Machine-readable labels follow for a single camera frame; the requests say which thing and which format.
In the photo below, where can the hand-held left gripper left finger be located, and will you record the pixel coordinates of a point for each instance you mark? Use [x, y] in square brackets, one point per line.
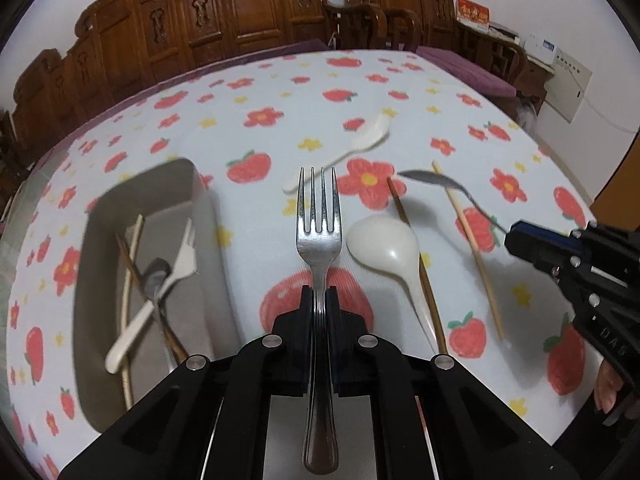
[235, 400]

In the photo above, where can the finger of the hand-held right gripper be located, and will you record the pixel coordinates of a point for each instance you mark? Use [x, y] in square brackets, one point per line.
[547, 235]
[535, 255]

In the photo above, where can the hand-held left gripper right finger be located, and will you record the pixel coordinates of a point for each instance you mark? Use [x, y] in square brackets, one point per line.
[410, 400]

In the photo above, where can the light wooden chopstick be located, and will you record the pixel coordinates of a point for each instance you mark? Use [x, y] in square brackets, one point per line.
[470, 240]
[127, 280]

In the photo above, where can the metal tray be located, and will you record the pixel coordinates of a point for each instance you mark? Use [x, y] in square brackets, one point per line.
[165, 340]

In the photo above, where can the metal spoon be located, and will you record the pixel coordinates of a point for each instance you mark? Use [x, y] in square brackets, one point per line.
[157, 275]
[425, 176]

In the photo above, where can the dark brown chopstick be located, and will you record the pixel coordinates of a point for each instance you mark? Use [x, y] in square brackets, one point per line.
[400, 207]
[132, 272]

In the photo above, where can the white plastic fork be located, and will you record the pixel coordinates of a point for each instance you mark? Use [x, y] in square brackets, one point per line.
[182, 265]

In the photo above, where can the large white plastic spoon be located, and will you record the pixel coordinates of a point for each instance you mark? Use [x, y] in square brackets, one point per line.
[382, 242]

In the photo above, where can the metal fork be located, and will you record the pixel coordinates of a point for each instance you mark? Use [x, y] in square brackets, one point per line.
[317, 245]

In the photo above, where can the short white spoon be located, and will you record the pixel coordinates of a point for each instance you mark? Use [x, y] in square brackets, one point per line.
[370, 135]

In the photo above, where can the person's right hand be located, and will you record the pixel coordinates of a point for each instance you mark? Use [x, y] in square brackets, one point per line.
[607, 385]

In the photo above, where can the clear plastic bag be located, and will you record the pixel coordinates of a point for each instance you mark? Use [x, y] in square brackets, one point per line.
[525, 110]

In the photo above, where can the purple armchair cushion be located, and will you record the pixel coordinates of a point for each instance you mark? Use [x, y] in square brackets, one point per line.
[465, 67]

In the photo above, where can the white electronic device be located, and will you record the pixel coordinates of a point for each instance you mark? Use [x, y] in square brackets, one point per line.
[541, 45]

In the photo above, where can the wooden side table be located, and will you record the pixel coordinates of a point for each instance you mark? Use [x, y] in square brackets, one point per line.
[495, 45]

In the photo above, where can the red box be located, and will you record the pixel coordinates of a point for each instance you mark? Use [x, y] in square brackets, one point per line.
[472, 11]

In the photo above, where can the carved wooden armchair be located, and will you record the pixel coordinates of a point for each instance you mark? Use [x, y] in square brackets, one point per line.
[400, 0]

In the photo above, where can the strawberry printed tablecloth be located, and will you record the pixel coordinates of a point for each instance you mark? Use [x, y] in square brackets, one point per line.
[260, 120]

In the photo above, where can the purple sofa cushion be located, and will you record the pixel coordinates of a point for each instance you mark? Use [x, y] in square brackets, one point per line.
[312, 44]

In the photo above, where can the carved wooden sofa bench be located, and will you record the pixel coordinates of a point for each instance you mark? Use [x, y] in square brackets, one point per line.
[150, 25]

